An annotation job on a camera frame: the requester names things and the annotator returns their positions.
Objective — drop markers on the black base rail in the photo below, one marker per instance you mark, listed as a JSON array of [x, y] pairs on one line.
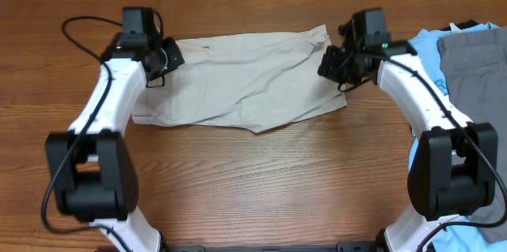
[[269, 249]]

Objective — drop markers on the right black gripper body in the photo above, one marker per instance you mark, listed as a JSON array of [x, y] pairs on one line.
[[342, 67]]

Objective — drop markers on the beige shorts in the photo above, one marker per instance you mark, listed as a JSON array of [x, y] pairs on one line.
[[255, 81]]

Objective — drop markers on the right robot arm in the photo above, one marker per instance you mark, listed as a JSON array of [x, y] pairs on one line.
[[453, 172]]

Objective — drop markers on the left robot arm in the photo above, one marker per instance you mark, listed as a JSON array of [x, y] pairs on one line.
[[93, 180]]

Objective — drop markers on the light blue t-shirt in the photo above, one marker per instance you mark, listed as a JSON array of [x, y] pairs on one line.
[[461, 238]]

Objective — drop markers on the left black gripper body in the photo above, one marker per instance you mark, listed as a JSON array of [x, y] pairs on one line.
[[169, 56]]

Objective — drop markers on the grey garment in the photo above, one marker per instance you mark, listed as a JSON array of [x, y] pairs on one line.
[[474, 65]]

